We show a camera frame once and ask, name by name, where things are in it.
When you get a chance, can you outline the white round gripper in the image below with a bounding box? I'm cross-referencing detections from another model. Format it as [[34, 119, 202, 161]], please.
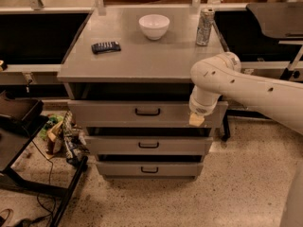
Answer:
[[189, 96, 218, 127]]

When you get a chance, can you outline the grey top drawer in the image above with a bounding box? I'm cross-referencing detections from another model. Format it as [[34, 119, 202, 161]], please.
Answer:
[[66, 98, 229, 130]]

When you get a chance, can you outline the grey drawer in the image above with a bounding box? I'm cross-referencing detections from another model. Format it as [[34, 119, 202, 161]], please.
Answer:
[[86, 136, 212, 155], [96, 162, 204, 178], [66, 98, 229, 130]]

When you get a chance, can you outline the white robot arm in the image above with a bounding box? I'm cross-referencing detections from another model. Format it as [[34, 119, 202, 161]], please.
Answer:
[[189, 52, 303, 227]]

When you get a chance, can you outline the grey drawer cabinet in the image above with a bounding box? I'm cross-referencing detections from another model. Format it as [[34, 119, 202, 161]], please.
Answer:
[[58, 7, 227, 164]]

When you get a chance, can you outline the grey bottom drawer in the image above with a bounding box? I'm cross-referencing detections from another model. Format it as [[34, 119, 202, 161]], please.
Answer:
[[96, 162, 204, 178]]

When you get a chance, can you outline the grey middle drawer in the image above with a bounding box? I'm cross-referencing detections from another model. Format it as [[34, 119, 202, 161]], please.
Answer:
[[86, 136, 212, 155]]

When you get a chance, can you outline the white bowl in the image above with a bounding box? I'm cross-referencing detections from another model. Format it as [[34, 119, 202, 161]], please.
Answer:
[[138, 14, 170, 40]]

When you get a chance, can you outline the silver drink can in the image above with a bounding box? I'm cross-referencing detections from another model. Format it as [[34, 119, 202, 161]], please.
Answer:
[[196, 9, 215, 46]]

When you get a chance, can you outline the dark blue snack bar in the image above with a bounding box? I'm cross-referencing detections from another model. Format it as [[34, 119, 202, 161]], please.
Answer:
[[91, 42, 121, 54]]

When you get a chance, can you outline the dark chair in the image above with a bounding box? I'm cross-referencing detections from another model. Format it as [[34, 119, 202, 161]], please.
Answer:
[[246, 2, 303, 80]]

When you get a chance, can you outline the pile of snack bags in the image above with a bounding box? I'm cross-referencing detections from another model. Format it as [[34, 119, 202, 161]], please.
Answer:
[[40, 111, 89, 167]]

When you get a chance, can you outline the black side table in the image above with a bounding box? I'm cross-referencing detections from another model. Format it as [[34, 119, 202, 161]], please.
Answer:
[[0, 91, 88, 227]]

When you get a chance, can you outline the black floor cable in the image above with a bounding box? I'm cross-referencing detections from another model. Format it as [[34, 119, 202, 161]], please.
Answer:
[[18, 126, 59, 227]]

